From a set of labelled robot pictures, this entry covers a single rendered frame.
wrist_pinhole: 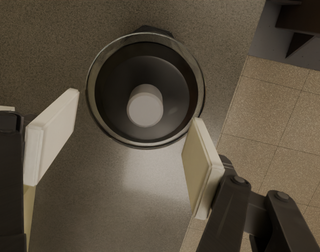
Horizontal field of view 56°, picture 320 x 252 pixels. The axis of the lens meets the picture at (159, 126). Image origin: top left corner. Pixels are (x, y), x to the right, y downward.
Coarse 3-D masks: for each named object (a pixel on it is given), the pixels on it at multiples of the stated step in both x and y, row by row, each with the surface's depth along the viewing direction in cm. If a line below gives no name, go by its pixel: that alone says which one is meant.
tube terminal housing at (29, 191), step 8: (24, 184) 52; (24, 192) 50; (32, 192) 55; (24, 200) 51; (32, 200) 56; (24, 208) 52; (32, 208) 57; (24, 216) 53; (24, 224) 54; (24, 232) 55
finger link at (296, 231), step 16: (272, 192) 13; (272, 208) 12; (288, 208) 12; (272, 224) 12; (288, 224) 11; (304, 224) 12; (256, 240) 13; (272, 240) 11; (288, 240) 10; (304, 240) 11
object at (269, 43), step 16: (272, 0) 124; (288, 0) 119; (304, 0) 112; (272, 16) 134; (288, 16) 123; (304, 16) 110; (256, 32) 136; (272, 32) 136; (288, 32) 136; (304, 32) 113; (256, 48) 138; (272, 48) 139; (288, 48) 139; (304, 48) 139; (304, 64) 141
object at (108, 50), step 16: (144, 32) 25; (160, 32) 40; (112, 48) 26; (176, 48) 26; (96, 64) 26; (192, 64) 26; (96, 112) 28; (128, 144) 29; (144, 144) 29; (160, 144) 29
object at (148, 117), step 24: (144, 48) 25; (168, 48) 25; (120, 72) 25; (144, 72) 25; (168, 72) 25; (192, 72) 26; (96, 96) 27; (120, 96) 26; (144, 96) 23; (168, 96) 26; (192, 96) 26; (120, 120) 26; (144, 120) 23; (168, 120) 26
